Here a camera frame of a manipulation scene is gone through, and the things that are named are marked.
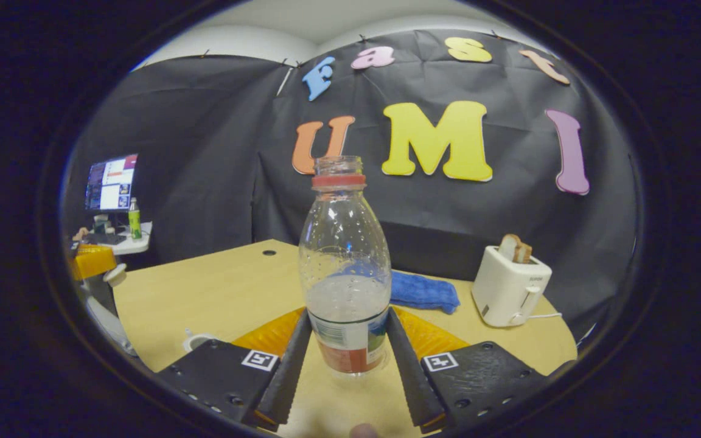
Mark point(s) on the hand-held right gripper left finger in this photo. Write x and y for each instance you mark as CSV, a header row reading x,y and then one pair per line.
x,y
286,371

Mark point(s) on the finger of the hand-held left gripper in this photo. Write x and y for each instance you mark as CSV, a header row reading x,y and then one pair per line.
x,y
92,261

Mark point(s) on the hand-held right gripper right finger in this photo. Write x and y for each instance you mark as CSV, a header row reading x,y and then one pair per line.
x,y
411,377

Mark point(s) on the clear water bottle red label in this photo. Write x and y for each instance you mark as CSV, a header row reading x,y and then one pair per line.
x,y
344,243

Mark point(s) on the green drink bottle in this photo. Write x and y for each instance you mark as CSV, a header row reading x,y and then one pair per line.
x,y
135,222

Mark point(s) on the black keyboard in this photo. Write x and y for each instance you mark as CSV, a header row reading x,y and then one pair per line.
x,y
106,239

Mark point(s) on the white side table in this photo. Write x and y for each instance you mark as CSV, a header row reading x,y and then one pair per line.
x,y
137,244

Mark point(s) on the computer monitor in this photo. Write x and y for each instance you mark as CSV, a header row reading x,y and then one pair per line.
x,y
112,182

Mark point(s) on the blue towel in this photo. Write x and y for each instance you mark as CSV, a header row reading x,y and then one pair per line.
x,y
423,293

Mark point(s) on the white toaster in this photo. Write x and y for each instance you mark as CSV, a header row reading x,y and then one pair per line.
x,y
509,289

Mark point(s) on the toast slice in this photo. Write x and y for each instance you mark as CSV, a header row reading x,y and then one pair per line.
x,y
509,246
524,252

